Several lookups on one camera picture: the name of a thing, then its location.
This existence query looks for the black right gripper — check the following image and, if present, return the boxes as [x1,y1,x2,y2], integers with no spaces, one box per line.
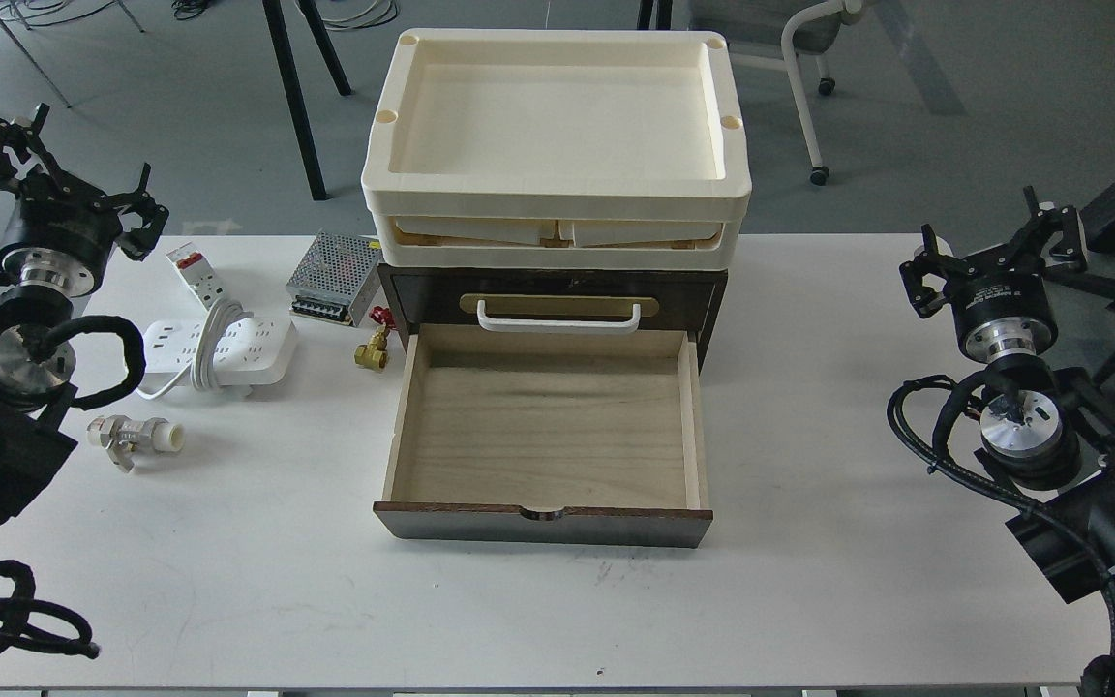
[899,186,1087,364]

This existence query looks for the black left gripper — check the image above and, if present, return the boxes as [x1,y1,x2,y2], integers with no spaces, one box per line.
[0,104,169,298]

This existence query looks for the white power strip with cable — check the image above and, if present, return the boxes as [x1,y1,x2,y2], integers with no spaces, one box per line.
[136,300,298,400]

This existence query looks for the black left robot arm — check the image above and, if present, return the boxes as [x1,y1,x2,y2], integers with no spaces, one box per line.
[0,105,168,658]

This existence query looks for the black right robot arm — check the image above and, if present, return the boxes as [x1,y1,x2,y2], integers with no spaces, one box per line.
[888,187,1115,696]

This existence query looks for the dark wooden cabinet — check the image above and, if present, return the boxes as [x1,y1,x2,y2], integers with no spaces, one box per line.
[379,264,729,374]

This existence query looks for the white red circuit breaker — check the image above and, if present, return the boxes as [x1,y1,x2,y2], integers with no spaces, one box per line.
[166,242,229,310]

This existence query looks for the grey metal chair legs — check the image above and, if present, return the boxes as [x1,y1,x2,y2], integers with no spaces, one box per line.
[0,0,145,109]

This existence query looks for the white silver pipe valve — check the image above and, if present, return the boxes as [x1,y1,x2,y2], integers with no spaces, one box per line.
[87,414,186,473]

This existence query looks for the silver metal power supply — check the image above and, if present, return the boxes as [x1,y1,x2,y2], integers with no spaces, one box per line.
[287,232,382,326]

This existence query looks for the black table legs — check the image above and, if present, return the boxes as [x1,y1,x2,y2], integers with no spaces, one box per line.
[261,1,353,201]

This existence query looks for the white office chair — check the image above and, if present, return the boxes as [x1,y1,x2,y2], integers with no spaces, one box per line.
[688,0,873,187]

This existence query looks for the cream plastic tray lower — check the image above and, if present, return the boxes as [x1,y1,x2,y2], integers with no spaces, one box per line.
[374,215,740,272]

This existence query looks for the cream plastic tray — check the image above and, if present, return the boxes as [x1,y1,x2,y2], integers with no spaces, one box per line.
[360,28,752,222]
[374,215,740,272]

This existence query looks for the cream plastic tray top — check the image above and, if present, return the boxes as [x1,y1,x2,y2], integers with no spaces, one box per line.
[360,28,752,222]

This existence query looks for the open wooden drawer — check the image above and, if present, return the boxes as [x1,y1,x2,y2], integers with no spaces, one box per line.
[374,325,712,548]

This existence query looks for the floor cables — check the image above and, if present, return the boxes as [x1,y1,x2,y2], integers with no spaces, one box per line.
[169,0,400,32]

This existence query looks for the brass valve red handle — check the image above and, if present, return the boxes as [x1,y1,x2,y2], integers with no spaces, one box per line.
[353,304,397,372]

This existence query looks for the white drawer handle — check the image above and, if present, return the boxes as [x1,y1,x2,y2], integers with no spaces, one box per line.
[476,300,642,335]

